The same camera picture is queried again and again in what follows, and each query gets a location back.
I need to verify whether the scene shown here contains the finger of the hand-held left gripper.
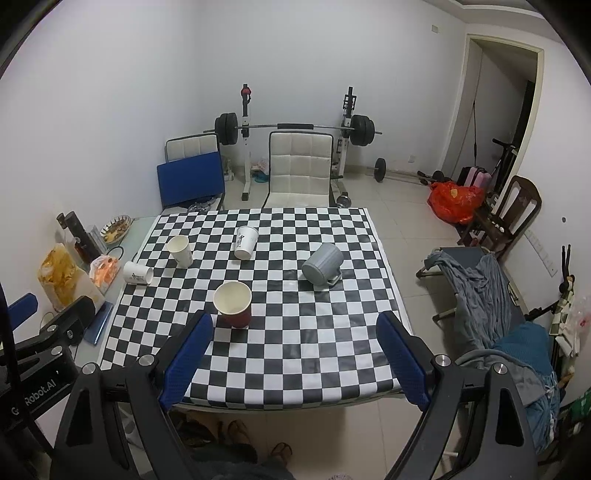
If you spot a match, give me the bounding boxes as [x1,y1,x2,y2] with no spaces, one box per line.
[13,295,94,358]
[6,294,40,334]

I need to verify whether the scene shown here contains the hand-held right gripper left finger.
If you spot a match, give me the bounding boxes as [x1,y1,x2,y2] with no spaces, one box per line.
[54,310,214,480]

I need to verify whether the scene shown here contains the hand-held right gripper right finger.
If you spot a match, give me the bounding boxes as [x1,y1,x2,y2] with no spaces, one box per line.
[375,311,540,480]

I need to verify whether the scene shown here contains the red paper cup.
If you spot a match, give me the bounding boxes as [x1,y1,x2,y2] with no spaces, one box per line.
[213,280,253,329]

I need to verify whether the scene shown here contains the small printed white paper cup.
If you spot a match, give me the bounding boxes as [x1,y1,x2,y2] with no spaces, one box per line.
[123,261,154,285]

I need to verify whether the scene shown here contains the plain white paper cup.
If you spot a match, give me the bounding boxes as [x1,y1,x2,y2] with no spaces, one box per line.
[166,235,194,268]

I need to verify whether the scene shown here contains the tall printed white paper cup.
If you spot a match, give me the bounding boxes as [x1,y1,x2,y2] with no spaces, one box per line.
[233,226,259,260]

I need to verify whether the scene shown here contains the blue phone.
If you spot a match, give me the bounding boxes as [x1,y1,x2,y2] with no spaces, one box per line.
[83,301,115,346]

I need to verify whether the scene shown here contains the yellow snack bag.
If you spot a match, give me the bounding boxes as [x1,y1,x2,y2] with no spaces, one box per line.
[39,244,91,311]

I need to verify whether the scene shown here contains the orange snack packet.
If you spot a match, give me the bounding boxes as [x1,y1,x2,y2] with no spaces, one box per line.
[89,255,122,294]

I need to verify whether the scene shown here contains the dark shoes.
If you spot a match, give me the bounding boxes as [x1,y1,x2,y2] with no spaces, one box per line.
[174,412,217,448]

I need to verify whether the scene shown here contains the grey cloth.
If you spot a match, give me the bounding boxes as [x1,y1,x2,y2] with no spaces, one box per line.
[425,249,525,357]

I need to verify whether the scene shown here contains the plate with food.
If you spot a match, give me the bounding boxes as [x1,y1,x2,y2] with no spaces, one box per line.
[100,215,134,244]

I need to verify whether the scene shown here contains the black white checkered tablecloth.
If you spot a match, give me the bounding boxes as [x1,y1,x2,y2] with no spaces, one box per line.
[97,207,402,411]

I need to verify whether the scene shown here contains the folding bed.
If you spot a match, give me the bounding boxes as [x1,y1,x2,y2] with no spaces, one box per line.
[416,247,561,398]

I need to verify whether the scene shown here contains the blue cloth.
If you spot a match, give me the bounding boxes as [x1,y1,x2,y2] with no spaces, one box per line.
[485,322,562,457]

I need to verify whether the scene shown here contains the grey plastic mug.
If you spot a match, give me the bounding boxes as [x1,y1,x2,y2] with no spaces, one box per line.
[301,242,344,291]

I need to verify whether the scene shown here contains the red plastic bag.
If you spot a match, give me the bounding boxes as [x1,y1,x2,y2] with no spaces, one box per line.
[427,181,486,225]

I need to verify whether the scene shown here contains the white plastic bag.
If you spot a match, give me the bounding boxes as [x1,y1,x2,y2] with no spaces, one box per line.
[553,295,591,357]

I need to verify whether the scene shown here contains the blue chair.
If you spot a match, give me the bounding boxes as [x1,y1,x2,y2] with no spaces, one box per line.
[156,151,227,212]

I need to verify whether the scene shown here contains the small dumbbell bar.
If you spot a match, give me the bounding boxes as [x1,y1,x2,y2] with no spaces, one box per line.
[373,158,446,186]

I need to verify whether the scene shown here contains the pink suitcase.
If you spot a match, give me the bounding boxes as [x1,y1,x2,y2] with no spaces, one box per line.
[462,166,493,190]

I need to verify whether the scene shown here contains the dark wooden chair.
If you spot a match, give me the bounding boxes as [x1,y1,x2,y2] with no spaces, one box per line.
[457,175,543,260]

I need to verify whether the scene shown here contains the white barbell rack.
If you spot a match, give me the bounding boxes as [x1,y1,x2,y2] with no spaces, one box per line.
[238,84,358,202]

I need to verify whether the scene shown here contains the white padded chair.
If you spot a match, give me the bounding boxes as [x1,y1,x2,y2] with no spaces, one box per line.
[261,131,334,209]
[165,134,220,163]

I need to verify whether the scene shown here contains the black scooter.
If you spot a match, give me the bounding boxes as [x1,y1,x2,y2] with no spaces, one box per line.
[489,138,518,195]

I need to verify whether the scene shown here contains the black barbell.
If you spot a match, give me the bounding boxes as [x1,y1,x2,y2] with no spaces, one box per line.
[214,113,383,147]

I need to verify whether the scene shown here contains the white wall power strip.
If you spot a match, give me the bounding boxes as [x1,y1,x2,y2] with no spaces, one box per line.
[524,230,557,278]

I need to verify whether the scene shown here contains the door frame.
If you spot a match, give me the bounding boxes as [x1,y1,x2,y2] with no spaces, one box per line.
[438,34,546,185]

